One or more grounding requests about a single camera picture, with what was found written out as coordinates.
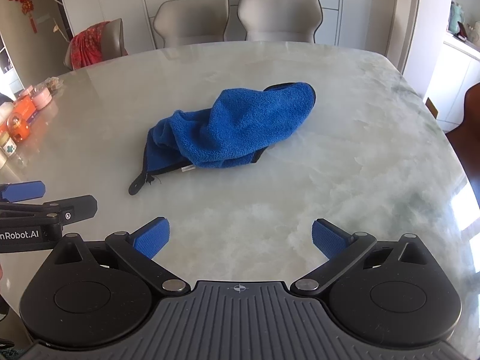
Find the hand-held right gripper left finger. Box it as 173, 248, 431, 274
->
49, 217, 191, 294

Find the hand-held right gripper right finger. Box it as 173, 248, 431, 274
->
290, 218, 437, 296

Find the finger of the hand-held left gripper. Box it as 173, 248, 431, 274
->
0, 181, 46, 202
0, 195, 98, 226

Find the blue towel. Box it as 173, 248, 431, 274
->
128, 82, 317, 196

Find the glass jar with clover print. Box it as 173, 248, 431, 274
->
0, 133, 18, 157

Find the orange round jar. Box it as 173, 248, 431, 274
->
8, 114, 30, 143

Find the white jar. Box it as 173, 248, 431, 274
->
0, 102, 16, 134

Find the orange box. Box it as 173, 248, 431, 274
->
13, 95, 37, 121

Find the red patterned cloth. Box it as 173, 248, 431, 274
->
69, 22, 128, 70

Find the beige chair with cloth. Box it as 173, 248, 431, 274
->
64, 18, 128, 70

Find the brown leather chair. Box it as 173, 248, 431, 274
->
446, 82, 480, 182

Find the white branch decoration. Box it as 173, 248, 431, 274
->
44, 0, 73, 43

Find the white side cabinet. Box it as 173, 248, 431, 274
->
423, 32, 480, 133

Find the beige dining chair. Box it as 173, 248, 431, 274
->
237, 0, 324, 44
152, 0, 230, 49

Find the pale jug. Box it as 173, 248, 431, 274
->
448, 1, 465, 34

